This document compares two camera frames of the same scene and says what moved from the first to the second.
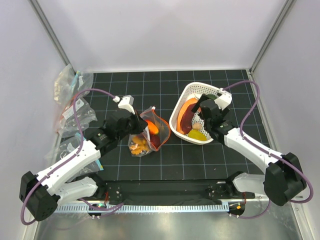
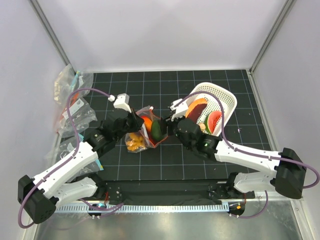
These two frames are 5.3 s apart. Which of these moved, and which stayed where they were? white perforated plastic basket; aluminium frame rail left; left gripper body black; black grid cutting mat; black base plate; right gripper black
Moved: right gripper black; white perforated plastic basket
Stayed: black base plate; aluminium frame rail left; left gripper body black; black grid cutting mat
